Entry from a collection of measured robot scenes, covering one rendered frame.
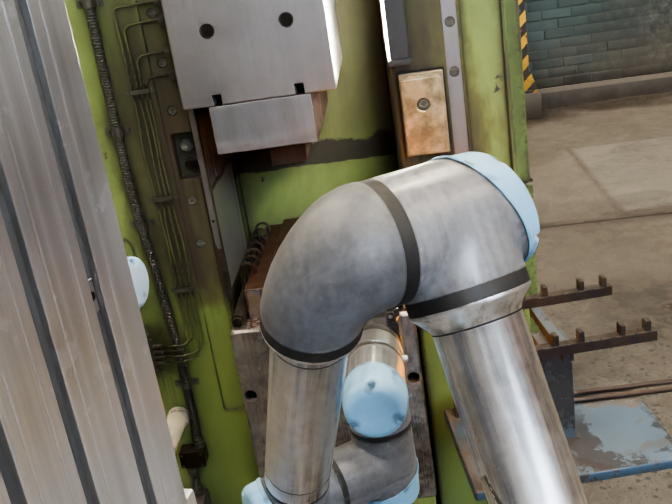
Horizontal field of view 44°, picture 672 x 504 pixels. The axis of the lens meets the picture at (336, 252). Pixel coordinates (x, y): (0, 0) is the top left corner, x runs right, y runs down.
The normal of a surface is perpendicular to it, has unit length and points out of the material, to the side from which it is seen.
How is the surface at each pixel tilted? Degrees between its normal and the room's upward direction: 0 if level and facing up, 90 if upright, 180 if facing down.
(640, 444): 0
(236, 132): 90
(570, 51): 88
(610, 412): 0
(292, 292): 80
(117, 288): 90
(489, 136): 90
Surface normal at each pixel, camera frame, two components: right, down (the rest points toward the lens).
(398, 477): 0.42, 0.26
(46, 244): 0.94, -0.02
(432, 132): -0.04, 0.35
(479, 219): 0.37, -0.15
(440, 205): 0.27, -0.39
